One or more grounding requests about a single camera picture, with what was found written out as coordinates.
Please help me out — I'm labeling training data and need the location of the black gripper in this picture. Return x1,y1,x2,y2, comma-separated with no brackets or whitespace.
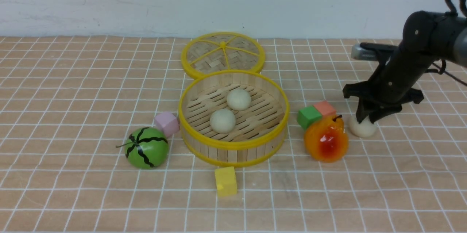
343,47,425,124

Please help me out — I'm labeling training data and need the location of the white bun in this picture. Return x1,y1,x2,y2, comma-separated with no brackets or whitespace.
226,88,252,111
210,108,236,134
348,115,378,138

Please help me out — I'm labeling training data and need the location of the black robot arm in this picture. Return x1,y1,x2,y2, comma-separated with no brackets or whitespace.
343,11,467,123

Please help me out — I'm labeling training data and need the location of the yellow bamboo steamer tray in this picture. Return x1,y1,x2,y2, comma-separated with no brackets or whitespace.
178,70,290,168

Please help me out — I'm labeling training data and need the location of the yellow bamboo steamer lid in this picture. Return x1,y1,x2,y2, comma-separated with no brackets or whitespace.
181,32,266,79

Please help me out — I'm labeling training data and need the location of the salmon cube block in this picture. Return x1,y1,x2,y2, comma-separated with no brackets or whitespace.
313,100,336,117

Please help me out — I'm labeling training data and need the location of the orange toy pear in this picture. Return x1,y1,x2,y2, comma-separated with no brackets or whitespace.
304,115,349,163

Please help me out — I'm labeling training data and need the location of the green cube block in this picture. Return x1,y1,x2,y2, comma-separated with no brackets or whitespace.
297,105,322,130

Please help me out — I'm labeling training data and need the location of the yellow cube block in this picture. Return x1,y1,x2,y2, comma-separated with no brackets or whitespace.
215,167,238,198

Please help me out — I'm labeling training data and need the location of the pink cube block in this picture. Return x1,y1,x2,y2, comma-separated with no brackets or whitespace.
154,111,180,137

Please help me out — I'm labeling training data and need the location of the green toy watermelon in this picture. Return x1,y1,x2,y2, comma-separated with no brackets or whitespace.
116,127,170,169

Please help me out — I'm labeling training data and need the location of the checkered orange tablecloth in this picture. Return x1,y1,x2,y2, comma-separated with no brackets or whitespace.
0,35,467,233

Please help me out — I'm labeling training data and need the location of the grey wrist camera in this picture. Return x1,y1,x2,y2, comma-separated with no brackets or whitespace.
350,43,397,62

